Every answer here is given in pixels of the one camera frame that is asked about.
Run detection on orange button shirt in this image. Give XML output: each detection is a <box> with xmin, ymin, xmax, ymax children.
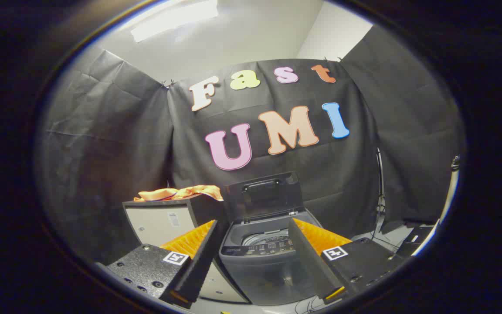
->
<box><xmin>134</xmin><ymin>185</ymin><xmax>224</xmax><ymax>202</ymax></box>

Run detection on dark cabinet with white doors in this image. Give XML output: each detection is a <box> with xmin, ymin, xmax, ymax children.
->
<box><xmin>122</xmin><ymin>194</ymin><xmax>251</xmax><ymax>304</ymax></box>

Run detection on black box on floor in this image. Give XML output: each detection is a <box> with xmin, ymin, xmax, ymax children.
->
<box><xmin>397</xmin><ymin>225</ymin><xmax>434</xmax><ymax>258</ymax></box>

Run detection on grey washing machine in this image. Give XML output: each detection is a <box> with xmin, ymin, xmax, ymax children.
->
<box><xmin>219</xmin><ymin>211</ymin><xmax>335</xmax><ymax>306</ymax></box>

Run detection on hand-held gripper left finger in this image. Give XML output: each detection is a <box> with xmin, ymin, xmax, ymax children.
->
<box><xmin>95</xmin><ymin>219</ymin><xmax>219</xmax><ymax>309</ymax></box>

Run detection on floor cables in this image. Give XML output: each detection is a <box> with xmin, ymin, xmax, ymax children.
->
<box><xmin>294</xmin><ymin>296</ymin><xmax>335</xmax><ymax>314</ymax></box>

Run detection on backdrop stand pole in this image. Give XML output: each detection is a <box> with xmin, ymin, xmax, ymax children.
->
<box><xmin>372</xmin><ymin>147</ymin><xmax>387</xmax><ymax>238</ymax></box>

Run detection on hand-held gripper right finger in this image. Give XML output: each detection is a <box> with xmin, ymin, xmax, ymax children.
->
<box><xmin>288</xmin><ymin>218</ymin><xmax>405</xmax><ymax>301</ymax></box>

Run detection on black backdrop cloth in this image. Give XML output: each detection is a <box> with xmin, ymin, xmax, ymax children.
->
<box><xmin>37</xmin><ymin>24</ymin><xmax>467</xmax><ymax>262</ymax></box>

